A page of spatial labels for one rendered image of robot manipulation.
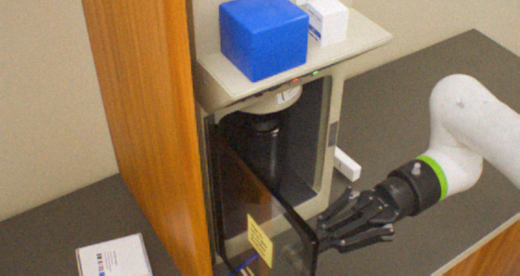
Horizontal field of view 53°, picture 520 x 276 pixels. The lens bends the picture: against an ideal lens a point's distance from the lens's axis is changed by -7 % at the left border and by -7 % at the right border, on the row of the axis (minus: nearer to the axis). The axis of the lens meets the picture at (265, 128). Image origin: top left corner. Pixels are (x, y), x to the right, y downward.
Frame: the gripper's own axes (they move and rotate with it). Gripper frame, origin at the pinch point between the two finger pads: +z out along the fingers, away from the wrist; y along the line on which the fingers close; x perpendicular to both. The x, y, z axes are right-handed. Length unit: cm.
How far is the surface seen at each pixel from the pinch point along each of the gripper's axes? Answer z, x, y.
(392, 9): -85, 15, -69
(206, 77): 4.9, -21.3, -22.6
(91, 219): 26, 34, -54
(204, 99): 4.9, -15.9, -24.0
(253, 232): 4.4, 4.3, -10.0
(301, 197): -19.5, 26.3, -27.5
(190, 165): 11.5, -10.2, -16.9
